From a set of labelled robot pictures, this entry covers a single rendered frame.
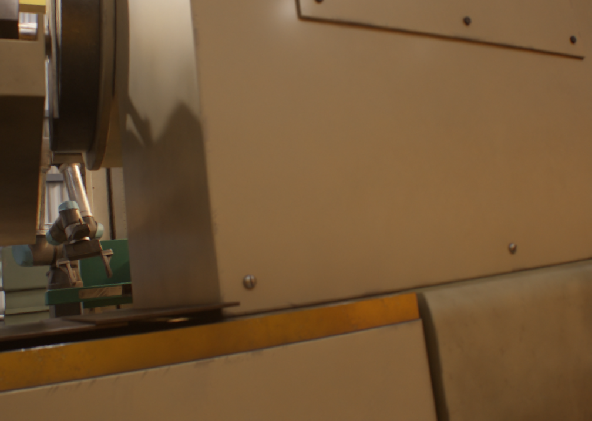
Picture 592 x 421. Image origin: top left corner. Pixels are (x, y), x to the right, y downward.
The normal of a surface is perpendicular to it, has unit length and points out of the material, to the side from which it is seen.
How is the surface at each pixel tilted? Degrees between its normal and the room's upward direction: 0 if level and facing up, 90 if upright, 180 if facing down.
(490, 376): 90
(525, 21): 90
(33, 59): 90
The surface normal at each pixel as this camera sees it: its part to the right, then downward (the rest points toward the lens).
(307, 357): 0.43, -0.22
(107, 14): 0.45, 0.08
